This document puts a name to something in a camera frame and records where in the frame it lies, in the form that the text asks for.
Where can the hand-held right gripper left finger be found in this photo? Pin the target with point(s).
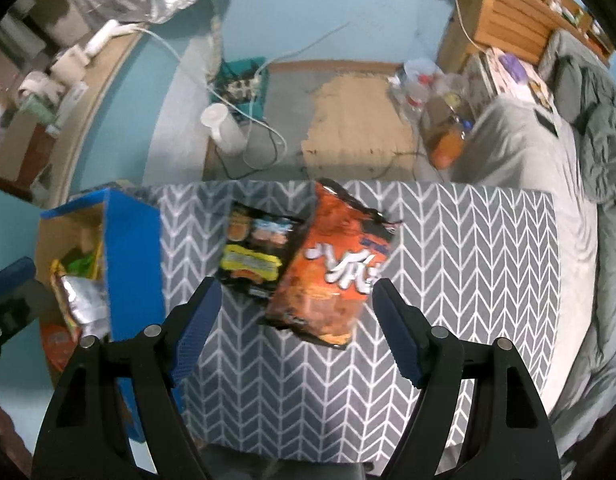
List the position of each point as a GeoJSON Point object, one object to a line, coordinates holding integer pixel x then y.
{"type": "Point", "coordinates": [200, 325]}

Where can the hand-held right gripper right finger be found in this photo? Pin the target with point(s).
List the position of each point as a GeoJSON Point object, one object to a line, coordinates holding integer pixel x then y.
{"type": "Point", "coordinates": [395, 330]}

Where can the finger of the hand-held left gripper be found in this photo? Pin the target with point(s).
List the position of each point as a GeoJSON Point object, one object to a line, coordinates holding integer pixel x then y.
{"type": "Point", "coordinates": [12, 275]}

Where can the silver foil snack packet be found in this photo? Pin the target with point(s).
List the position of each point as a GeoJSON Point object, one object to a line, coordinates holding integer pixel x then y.
{"type": "Point", "coordinates": [85, 300]}

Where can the orange snack bag white lettering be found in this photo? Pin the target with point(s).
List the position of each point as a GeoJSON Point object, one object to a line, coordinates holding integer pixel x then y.
{"type": "Point", "coordinates": [333, 265]}

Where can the black snack packet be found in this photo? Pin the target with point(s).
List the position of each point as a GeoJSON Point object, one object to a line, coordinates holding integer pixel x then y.
{"type": "Point", "coordinates": [258, 255]}

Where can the blue cardboard box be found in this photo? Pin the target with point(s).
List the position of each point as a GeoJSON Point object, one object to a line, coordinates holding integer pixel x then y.
{"type": "Point", "coordinates": [132, 260]}

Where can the grey chevron cloth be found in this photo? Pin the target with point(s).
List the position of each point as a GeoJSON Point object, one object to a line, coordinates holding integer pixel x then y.
{"type": "Point", "coordinates": [463, 270]}

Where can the brown cardboard box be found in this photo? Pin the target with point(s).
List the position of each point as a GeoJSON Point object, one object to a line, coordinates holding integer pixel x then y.
{"type": "Point", "coordinates": [22, 145]}

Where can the grey bed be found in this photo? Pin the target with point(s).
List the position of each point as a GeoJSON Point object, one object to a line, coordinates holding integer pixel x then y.
{"type": "Point", "coordinates": [573, 270]}

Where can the orange drink bottle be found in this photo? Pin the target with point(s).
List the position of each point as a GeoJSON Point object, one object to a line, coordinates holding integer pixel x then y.
{"type": "Point", "coordinates": [450, 147]}

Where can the tan floor mat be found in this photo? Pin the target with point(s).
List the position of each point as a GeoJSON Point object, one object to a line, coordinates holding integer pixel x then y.
{"type": "Point", "coordinates": [358, 120]}

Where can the grey rug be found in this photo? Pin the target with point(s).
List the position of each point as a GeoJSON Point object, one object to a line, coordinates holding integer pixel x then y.
{"type": "Point", "coordinates": [182, 110]}

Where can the clear plastic bottle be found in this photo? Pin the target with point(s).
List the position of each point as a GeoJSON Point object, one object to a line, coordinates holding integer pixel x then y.
{"type": "Point", "coordinates": [415, 92]}

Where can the beige power strip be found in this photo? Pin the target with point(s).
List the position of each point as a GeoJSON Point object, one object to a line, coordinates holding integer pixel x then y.
{"type": "Point", "coordinates": [242, 87]}

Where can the teal basket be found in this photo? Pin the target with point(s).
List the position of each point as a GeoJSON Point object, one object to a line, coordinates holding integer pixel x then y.
{"type": "Point", "coordinates": [250, 72]}

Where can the white power strip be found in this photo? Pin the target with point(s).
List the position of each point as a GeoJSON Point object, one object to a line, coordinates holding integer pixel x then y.
{"type": "Point", "coordinates": [107, 35]}

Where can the grey duvet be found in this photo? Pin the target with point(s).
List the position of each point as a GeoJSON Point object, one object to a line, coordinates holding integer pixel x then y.
{"type": "Point", "coordinates": [598, 125]}

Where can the wooden slatted shelf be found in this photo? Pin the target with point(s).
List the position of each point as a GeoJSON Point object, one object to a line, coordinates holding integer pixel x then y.
{"type": "Point", "coordinates": [513, 15]}

